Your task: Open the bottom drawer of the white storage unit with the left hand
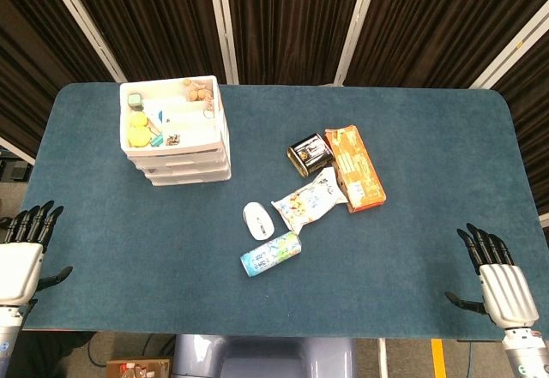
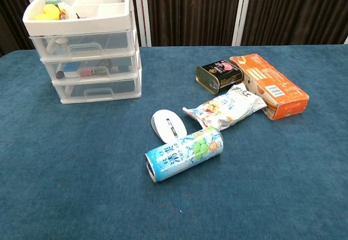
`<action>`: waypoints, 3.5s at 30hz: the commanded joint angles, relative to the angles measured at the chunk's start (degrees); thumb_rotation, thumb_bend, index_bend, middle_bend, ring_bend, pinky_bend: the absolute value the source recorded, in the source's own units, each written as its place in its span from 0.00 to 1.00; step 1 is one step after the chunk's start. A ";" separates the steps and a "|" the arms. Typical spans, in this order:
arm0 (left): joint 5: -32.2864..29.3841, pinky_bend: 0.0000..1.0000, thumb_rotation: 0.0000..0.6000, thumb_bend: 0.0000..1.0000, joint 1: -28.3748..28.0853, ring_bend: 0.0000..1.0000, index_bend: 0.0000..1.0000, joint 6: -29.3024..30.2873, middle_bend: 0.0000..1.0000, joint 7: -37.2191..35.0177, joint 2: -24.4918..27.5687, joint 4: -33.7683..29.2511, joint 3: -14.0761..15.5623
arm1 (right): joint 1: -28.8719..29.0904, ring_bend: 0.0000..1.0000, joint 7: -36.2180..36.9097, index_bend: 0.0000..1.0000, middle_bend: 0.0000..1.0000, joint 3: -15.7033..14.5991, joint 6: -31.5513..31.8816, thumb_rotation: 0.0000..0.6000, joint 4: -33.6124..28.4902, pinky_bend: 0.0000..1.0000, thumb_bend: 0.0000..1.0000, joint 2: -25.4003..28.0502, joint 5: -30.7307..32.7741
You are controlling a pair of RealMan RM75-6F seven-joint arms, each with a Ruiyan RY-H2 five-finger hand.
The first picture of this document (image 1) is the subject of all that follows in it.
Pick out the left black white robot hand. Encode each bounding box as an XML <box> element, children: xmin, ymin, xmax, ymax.
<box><xmin>0</xmin><ymin>200</ymin><xmax>74</xmax><ymax>307</ymax></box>

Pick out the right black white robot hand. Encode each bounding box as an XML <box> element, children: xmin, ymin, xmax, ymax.
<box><xmin>444</xmin><ymin>222</ymin><xmax>540</xmax><ymax>331</ymax></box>

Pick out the purple grey robot base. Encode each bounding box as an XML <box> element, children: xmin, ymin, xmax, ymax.
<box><xmin>171</xmin><ymin>333</ymin><xmax>357</xmax><ymax>378</ymax></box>

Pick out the white drawer organizer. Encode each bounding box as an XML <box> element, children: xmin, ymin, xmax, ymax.
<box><xmin>118</xmin><ymin>75</ymin><xmax>233</xmax><ymax>188</ymax></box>

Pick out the blue felt table mat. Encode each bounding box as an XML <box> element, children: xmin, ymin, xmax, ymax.
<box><xmin>0</xmin><ymin>81</ymin><xmax>549</xmax><ymax>339</ymax></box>

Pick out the white table leg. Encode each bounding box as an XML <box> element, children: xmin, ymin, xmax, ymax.
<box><xmin>377</xmin><ymin>338</ymin><xmax>389</xmax><ymax>378</ymax></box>

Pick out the brown cardboard box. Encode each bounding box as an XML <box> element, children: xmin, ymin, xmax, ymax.
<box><xmin>105</xmin><ymin>357</ymin><xmax>172</xmax><ymax>378</ymax></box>

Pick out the yellow rubber toy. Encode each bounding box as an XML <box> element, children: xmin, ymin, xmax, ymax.
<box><xmin>127</xmin><ymin>111</ymin><xmax>152</xmax><ymax>148</ymax></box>

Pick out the brown curtain panel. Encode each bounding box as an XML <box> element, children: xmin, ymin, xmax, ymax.
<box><xmin>59</xmin><ymin>0</ymin><xmax>226</xmax><ymax>84</ymax></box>
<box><xmin>222</xmin><ymin>0</ymin><xmax>370</xmax><ymax>87</ymax></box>
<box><xmin>345</xmin><ymin>0</ymin><xmax>549</xmax><ymax>90</ymax></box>
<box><xmin>492</xmin><ymin>21</ymin><xmax>549</xmax><ymax>216</ymax></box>
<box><xmin>0</xmin><ymin>0</ymin><xmax>118</xmax><ymax>160</ymax></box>

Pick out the orange cardboard snack box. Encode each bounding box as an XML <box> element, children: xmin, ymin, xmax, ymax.
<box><xmin>323</xmin><ymin>124</ymin><xmax>387</xmax><ymax>215</ymax></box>

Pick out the white cream packet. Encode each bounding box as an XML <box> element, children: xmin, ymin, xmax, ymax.
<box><xmin>143</xmin><ymin>99</ymin><xmax>169</xmax><ymax>133</ymax></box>

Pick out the white printed snack bag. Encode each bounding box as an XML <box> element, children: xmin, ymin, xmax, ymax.
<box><xmin>270</xmin><ymin>166</ymin><xmax>348</xmax><ymax>236</ymax></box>

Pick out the light blue drink can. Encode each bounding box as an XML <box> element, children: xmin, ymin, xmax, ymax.
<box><xmin>239</xmin><ymin>231</ymin><xmax>304</xmax><ymax>278</ymax></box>

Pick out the black gold tin can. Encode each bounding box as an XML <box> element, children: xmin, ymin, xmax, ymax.
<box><xmin>286</xmin><ymin>131</ymin><xmax>335</xmax><ymax>179</ymax></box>

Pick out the white computer mouse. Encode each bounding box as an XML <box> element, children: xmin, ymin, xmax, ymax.
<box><xmin>242</xmin><ymin>201</ymin><xmax>275</xmax><ymax>241</ymax></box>

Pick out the clear plastic drawer with handle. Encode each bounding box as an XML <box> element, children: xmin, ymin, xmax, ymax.
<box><xmin>126</xmin><ymin>145</ymin><xmax>231</xmax><ymax>168</ymax></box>

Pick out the white partition post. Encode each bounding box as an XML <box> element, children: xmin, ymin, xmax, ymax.
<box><xmin>41</xmin><ymin>0</ymin><xmax>126</xmax><ymax>83</ymax></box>
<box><xmin>206</xmin><ymin>0</ymin><xmax>239</xmax><ymax>86</ymax></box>
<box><xmin>333</xmin><ymin>0</ymin><xmax>382</xmax><ymax>87</ymax></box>
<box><xmin>469</xmin><ymin>7</ymin><xmax>549</xmax><ymax>90</ymax></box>

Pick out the brown plush bear keychain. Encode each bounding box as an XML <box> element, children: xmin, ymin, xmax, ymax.
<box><xmin>183</xmin><ymin>77</ymin><xmax>214</xmax><ymax>111</ymax></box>

